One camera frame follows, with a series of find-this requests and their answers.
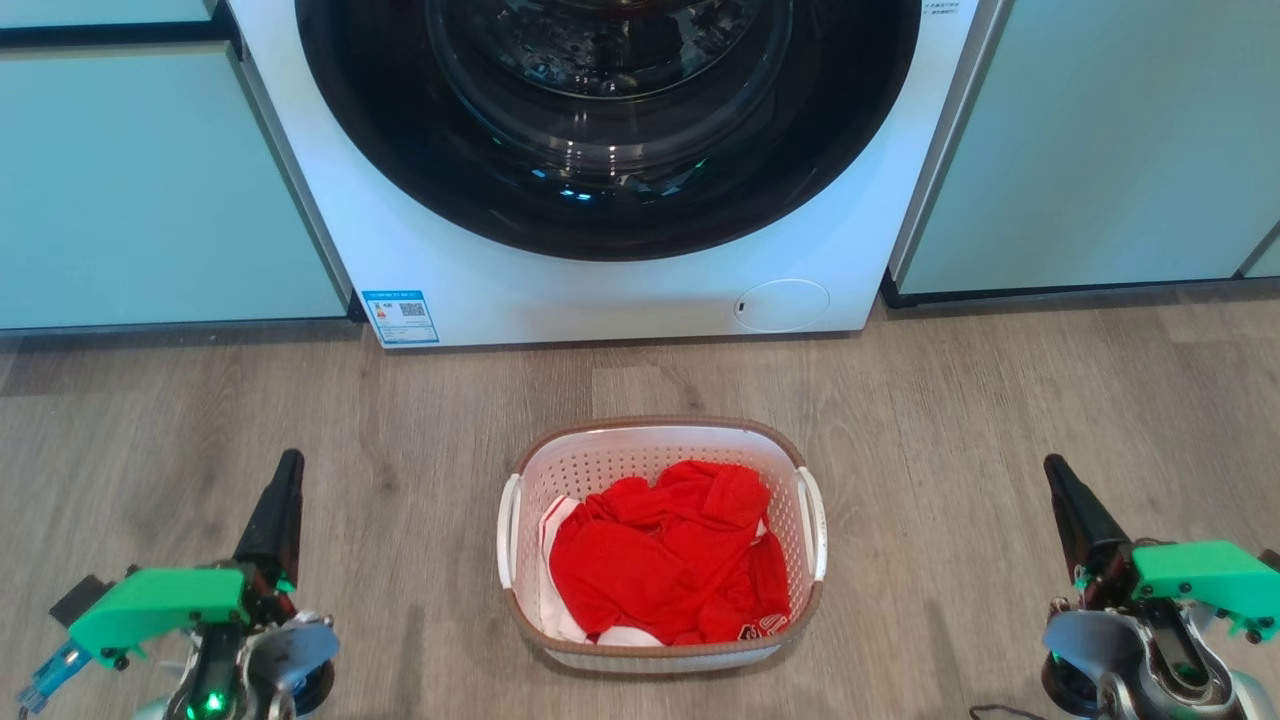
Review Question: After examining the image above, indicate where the pale green cabinet drawer front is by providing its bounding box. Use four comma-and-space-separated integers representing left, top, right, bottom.
0, 0, 233, 29

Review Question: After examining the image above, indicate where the large pale green cabinet door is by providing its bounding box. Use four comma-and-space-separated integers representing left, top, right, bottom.
0, 42, 351, 331

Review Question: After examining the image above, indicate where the round white filter cover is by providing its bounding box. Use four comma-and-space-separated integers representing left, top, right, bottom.
733, 279, 831, 334

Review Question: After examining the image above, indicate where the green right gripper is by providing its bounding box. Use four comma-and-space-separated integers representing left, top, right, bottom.
1043, 454, 1280, 641

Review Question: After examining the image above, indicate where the white perforated laundry basket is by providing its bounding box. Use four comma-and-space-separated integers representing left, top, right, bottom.
496, 416, 829, 674

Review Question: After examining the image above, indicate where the white garment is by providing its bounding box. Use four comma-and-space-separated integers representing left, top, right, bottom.
540, 495, 666, 648

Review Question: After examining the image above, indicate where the blue energy label sticker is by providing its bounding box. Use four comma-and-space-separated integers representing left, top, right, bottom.
361, 290, 440, 347

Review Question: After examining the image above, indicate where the white front-load washing machine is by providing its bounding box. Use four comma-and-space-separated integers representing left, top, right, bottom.
228, 0, 1001, 349

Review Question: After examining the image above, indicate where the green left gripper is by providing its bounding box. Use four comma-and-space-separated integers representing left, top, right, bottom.
68, 449, 305, 661

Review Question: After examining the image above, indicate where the red garment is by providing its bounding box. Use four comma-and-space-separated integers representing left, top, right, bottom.
548, 460, 791, 646

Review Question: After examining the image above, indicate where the narrow pale green cabinet panel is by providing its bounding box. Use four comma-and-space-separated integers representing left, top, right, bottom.
1240, 225, 1280, 279

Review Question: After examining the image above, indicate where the black round washer door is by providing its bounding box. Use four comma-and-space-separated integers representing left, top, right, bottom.
295, 0, 922, 263

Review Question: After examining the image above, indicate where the blue left camera connector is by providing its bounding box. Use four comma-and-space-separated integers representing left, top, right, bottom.
15, 640, 93, 713

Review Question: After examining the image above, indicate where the tall pale green cabinet panel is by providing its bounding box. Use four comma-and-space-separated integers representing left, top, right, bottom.
890, 0, 1280, 296

